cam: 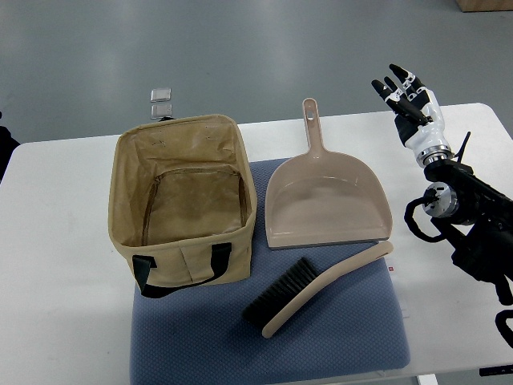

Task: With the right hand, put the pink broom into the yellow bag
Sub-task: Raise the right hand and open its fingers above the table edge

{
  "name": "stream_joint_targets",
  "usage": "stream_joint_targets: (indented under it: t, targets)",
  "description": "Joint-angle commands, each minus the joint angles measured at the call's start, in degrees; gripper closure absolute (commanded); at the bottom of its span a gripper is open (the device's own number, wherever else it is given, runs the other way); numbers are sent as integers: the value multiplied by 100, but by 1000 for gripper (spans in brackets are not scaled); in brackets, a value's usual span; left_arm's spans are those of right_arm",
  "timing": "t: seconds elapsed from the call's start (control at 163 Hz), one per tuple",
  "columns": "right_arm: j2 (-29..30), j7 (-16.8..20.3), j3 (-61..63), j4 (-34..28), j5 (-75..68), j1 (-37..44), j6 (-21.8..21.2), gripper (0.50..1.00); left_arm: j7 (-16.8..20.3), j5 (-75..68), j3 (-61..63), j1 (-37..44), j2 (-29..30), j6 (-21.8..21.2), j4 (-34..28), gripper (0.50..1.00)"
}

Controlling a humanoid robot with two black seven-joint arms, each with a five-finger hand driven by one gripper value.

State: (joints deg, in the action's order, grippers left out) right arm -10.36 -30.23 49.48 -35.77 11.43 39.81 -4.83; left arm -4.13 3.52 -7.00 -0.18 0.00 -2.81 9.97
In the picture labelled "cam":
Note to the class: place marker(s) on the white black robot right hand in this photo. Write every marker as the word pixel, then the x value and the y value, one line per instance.
pixel 418 116

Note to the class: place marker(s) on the pink hand broom black bristles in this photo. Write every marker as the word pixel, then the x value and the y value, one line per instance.
pixel 301 282

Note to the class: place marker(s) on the yellow fabric bag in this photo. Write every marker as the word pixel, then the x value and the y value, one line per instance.
pixel 182 204

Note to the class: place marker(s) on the brown cardboard box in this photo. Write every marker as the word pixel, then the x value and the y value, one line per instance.
pixel 485 5

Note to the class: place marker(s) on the pink plastic dustpan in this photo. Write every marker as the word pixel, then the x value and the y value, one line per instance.
pixel 323 197

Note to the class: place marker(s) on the upper silver floor plate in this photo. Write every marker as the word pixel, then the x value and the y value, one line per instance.
pixel 160 94

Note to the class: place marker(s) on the black table control panel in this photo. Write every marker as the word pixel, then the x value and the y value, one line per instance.
pixel 499 370

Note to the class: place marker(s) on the blue quilted mat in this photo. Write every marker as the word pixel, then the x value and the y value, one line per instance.
pixel 214 334

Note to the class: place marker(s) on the black object at left edge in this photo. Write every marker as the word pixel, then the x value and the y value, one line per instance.
pixel 7 146

